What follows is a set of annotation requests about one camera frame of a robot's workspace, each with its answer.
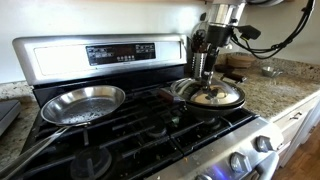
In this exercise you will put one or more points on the stainless steel gas stove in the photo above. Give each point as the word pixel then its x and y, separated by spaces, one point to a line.
pixel 147 137

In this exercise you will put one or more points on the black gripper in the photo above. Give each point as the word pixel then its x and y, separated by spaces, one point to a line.
pixel 216 37

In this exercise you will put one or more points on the wooden cutting board stack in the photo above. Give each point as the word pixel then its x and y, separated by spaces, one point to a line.
pixel 240 61

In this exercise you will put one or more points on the steel lid with wooden knob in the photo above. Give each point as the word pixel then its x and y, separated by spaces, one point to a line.
pixel 218 94

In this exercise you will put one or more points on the left perforated steel utensil holder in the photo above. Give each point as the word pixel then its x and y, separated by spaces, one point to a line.
pixel 198 61

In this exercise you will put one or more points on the dark frying pan on stove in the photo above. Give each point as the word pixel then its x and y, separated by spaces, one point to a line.
pixel 203 114

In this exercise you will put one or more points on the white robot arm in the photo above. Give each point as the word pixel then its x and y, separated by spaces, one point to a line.
pixel 224 15

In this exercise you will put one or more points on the stainless steel skillet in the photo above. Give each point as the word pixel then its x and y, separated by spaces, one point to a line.
pixel 79 107

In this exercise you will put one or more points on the small steel measuring cup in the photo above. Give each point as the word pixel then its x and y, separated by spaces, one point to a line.
pixel 271 71

